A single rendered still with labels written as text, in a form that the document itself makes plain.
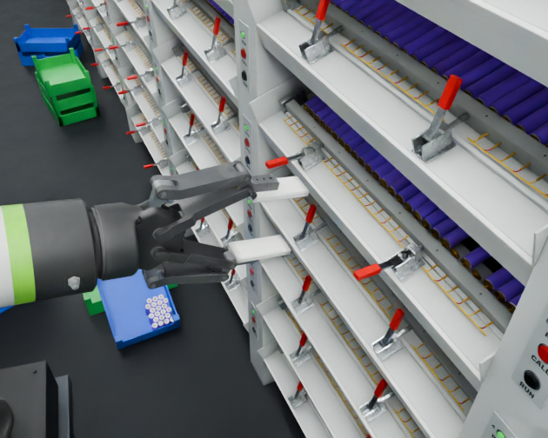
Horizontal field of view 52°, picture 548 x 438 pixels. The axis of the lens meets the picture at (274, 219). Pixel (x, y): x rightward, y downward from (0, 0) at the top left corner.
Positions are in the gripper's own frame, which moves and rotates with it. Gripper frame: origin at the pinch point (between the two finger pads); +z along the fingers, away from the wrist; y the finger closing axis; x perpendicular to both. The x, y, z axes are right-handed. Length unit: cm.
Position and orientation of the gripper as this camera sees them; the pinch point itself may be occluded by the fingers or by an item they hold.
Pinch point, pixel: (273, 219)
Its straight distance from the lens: 63.9
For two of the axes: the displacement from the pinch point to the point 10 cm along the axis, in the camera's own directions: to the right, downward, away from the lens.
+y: -2.1, 7.7, 6.0
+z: 8.8, -1.2, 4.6
